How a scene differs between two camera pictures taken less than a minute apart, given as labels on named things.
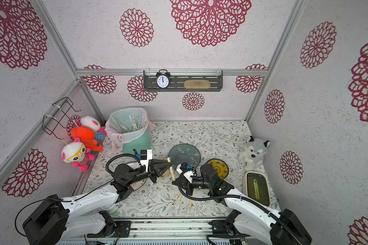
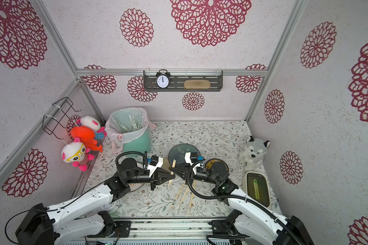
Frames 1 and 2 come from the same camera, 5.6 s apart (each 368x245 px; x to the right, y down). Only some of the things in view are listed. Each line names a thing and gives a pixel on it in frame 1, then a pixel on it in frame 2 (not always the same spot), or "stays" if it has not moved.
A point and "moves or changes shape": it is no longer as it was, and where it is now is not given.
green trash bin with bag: [129, 128] stays
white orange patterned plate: [137, 185] stays
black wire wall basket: [58, 116] stays
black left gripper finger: [184, 184] to [182, 170]
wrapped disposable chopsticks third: [181, 201] stays
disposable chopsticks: [177, 197] stays
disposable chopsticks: [168, 160] moves or changes shape
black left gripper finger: [156, 167] to [160, 177]
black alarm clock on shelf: [163, 78] stays
